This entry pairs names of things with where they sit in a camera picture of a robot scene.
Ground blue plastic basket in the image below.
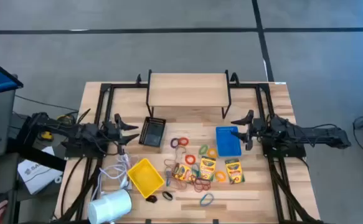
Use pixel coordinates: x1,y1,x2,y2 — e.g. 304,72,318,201
215,126,242,157

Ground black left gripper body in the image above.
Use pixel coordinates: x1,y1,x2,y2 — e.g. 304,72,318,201
101,113,125,156

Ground grey blue rubber band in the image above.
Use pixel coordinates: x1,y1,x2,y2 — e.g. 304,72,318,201
164,167,173,187

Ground white cable bundle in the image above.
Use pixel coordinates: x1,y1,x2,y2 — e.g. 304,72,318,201
90,152,138,200

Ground white cardboard box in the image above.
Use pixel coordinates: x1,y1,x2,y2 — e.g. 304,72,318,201
17,146,64,195

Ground yellow plastic basket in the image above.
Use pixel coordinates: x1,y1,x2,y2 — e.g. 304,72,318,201
126,157,165,199

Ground dark red rubber bands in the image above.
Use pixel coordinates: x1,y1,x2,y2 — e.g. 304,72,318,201
193,177,212,193

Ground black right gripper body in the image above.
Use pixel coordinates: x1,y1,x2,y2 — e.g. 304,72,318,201
245,109,268,152

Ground thick black cable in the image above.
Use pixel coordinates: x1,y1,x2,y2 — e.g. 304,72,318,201
60,157,85,218

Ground wooden shelf riser black frame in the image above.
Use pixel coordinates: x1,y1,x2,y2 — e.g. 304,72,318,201
146,68,232,119

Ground yellow green crayon box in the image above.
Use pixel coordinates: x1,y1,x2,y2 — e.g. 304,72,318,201
224,158,246,184
199,156,217,182
172,162,193,182

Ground yellow plug with cable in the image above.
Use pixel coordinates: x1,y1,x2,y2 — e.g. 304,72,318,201
40,114,76,142

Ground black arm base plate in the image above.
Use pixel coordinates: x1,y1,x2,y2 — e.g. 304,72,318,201
64,141,109,159
262,136,306,158

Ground black aluminium rig frame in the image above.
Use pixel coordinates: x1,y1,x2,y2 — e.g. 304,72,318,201
56,81,325,224

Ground black desk beam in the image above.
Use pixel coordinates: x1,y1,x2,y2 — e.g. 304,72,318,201
6,138,67,172

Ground white cylindrical projector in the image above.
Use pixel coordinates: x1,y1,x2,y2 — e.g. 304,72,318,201
87,189,133,224

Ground black mesh basket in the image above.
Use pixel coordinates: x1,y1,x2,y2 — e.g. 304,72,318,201
138,116,167,148

